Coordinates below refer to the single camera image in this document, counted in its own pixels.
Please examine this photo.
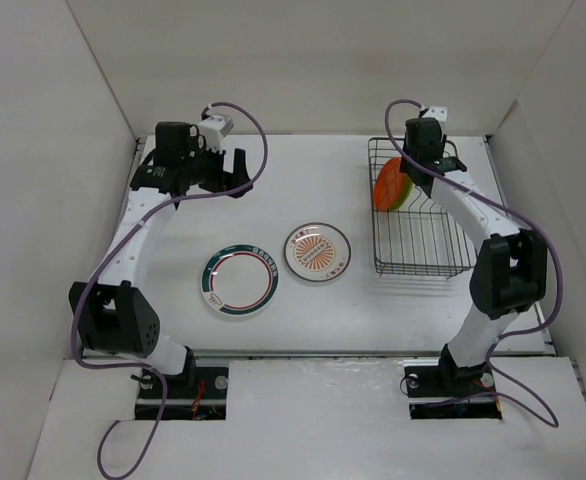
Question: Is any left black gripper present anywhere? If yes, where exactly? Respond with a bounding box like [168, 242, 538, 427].
[181, 136, 251, 199]

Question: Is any white plate teal rim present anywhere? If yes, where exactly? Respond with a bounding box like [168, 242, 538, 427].
[199, 244, 279, 317]

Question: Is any orange plastic plate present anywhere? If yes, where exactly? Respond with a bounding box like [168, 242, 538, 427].
[373, 157, 403, 211]

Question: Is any green plastic plate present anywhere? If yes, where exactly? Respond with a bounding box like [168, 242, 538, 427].
[390, 173, 414, 211]

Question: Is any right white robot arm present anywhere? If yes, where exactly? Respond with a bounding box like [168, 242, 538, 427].
[401, 117, 547, 398]

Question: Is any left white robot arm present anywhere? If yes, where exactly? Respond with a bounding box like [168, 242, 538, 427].
[69, 114, 252, 397]

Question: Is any white plate orange sunburst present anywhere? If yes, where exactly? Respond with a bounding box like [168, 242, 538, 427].
[283, 222, 352, 283]

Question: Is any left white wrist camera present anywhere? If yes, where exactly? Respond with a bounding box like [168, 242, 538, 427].
[198, 114, 234, 153]

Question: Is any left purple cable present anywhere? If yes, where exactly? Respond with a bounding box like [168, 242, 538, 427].
[68, 102, 269, 479]

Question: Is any purple cable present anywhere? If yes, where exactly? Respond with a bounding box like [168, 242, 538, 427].
[68, 102, 269, 479]
[384, 98, 566, 429]

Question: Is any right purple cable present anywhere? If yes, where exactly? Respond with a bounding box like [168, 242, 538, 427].
[384, 98, 566, 429]

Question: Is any dark wire dish rack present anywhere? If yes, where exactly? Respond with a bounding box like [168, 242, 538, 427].
[366, 136, 480, 279]

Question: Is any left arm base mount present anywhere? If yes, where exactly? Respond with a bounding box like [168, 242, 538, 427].
[131, 366, 229, 421]

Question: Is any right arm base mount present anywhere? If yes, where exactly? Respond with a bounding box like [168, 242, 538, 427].
[402, 358, 502, 420]

